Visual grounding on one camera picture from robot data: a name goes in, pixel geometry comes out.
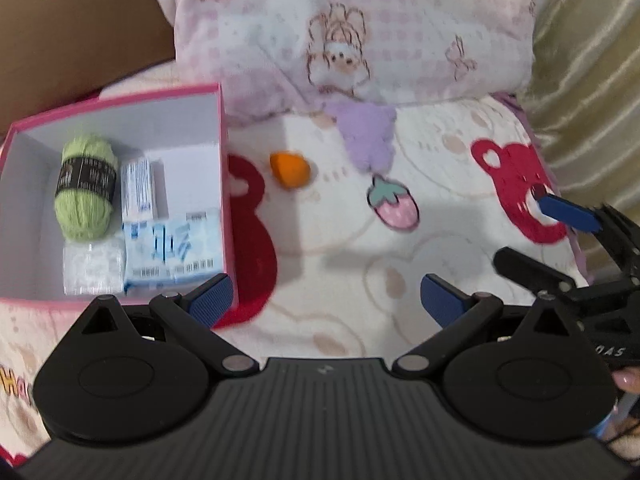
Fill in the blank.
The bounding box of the orange ball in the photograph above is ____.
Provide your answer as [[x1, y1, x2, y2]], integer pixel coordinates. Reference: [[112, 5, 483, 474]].
[[269, 152, 311, 190]]

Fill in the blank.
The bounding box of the pink storage box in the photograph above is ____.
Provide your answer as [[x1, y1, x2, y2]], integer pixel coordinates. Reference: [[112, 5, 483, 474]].
[[1, 86, 233, 310]]

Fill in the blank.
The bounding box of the pink checked pillow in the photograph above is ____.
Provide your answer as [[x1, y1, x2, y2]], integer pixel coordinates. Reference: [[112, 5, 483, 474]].
[[157, 0, 536, 122]]

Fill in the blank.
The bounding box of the right hand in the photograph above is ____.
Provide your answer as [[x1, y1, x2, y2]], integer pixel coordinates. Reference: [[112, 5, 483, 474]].
[[612, 367, 640, 394]]

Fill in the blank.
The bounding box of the gold curtain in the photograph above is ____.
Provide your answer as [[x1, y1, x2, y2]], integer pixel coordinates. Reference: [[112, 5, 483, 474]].
[[519, 0, 640, 281]]

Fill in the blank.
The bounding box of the brown pillow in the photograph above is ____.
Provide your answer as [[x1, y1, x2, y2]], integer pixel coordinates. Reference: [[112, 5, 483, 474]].
[[1, 0, 175, 130]]

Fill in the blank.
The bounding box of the blue white tissue pack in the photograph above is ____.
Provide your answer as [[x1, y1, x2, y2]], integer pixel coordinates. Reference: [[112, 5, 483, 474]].
[[120, 158, 156, 222]]

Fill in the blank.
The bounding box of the clear plastic floss box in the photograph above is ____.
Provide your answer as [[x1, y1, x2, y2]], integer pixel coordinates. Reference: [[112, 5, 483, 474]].
[[63, 238, 125, 296]]

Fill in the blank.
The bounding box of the green yarn ball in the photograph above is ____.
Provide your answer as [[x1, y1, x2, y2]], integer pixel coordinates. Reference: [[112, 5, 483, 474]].
[[53, 134, 119, 243]]

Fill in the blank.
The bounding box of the purple plush toy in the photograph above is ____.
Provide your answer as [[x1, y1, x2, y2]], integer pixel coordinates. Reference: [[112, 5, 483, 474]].
[[324, 102, 397, 174]]

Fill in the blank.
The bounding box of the blue white wipes pack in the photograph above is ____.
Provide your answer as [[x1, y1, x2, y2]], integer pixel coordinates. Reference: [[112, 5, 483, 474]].
[[122, 208, 224, 292]]

